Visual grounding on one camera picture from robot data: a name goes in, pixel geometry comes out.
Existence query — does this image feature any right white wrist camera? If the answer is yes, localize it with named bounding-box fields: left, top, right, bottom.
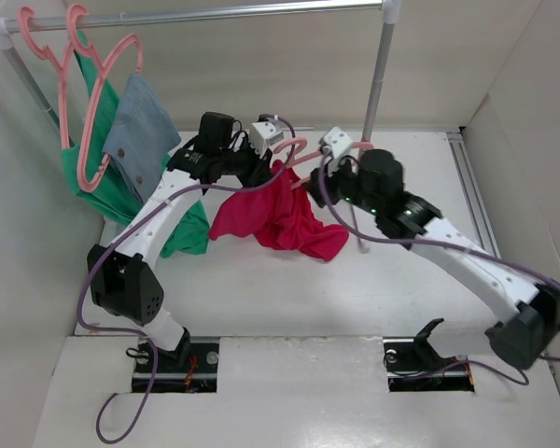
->
left=319, top=126, right=354, bottom=161

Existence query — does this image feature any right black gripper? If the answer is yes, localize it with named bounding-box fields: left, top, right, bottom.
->
left=301, top=151, right=383, bottom=216

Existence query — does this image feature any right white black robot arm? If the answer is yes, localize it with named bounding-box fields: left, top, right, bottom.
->
left=304, top=147, right=560, bottom=370

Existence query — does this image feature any blue denim garment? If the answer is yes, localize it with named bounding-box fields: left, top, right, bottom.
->
left=103, top=73, right=181, bottom=204

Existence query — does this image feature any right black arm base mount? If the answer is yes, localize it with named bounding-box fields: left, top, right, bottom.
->
left=383, top=318, right=475, bottom=393

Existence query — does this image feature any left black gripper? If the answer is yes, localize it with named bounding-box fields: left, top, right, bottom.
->
left=217, top=133, right=273, bottom=190

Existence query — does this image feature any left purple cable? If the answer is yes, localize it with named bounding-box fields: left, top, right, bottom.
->
left=76, top=113, right=296, bottom=443

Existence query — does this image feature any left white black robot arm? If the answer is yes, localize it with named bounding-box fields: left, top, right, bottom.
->
left=88, top=112, right=284, bottom=371

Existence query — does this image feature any pink plastic hanger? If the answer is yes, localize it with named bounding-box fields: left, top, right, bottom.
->
left=273, top=136, right=375, bottom=190

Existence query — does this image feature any pink hanger holding denim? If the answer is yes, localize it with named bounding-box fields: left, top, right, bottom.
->
left=65, top=4, right=144, bottom=192

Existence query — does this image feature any aluminium rail right side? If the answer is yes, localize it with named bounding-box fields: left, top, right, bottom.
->
left=446, top=132, right=500, bottom=257

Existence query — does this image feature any metal clothes rack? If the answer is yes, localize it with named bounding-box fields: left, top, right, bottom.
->
left=0, top=1, right=402, bottom=141

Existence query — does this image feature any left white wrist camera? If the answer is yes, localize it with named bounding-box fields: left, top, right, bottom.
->
left=248, top=121, right=284, bottom=155

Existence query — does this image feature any green t shirt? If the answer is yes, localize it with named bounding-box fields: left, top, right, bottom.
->
left=59, top=30, right=211, bottom=259

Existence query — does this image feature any red t shirt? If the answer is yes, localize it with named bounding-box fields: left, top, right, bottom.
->
left=208, top=168, right=349, bottom=262

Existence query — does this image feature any pink hanger holding green shirt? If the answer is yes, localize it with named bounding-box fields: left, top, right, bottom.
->
left=17, top=4, right=87, bottom=152

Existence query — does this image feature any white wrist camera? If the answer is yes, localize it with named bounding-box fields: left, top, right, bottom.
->
left=319, top=126, right=354, bottom=161
left=248, top=121, right=284, bottom=155

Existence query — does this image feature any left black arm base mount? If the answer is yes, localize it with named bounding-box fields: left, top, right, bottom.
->
left=125, top=337, right=220, bottom=394

